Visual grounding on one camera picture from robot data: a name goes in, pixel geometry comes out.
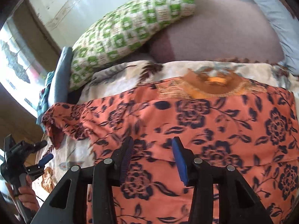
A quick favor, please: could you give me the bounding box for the bright window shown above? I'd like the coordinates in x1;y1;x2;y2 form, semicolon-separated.
0;16;50;122

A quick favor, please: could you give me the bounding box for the green checkered pillow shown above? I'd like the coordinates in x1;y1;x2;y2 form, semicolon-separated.
70;0;196;91

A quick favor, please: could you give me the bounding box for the person's left hand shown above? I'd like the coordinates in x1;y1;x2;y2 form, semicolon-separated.
18;176;41;213

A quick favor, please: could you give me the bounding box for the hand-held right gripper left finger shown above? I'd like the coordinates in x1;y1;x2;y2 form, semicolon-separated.
30;136;134;224

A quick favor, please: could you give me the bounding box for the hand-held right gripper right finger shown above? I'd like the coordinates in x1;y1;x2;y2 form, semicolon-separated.
172;136;274;224

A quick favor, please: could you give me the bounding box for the mauve bed sheet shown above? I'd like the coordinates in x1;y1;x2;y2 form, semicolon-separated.
131;0;284;64

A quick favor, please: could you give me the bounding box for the light blue pillow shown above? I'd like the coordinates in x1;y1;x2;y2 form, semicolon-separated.
236;0;299;77

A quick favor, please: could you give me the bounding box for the orange floral garment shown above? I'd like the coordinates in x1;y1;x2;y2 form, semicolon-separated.
41;75;299;224

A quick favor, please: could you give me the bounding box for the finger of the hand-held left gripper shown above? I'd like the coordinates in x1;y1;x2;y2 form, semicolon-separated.
23;141;48;153
26;153;54;177

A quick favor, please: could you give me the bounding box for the blue folded cloth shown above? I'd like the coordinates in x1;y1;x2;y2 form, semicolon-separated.
48;46;74;109

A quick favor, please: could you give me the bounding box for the leaf printed blanket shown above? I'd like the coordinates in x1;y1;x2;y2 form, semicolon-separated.
31;59;292;224

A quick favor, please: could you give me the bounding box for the teal patterned cloth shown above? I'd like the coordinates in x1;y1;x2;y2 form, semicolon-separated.
36;71;55;125

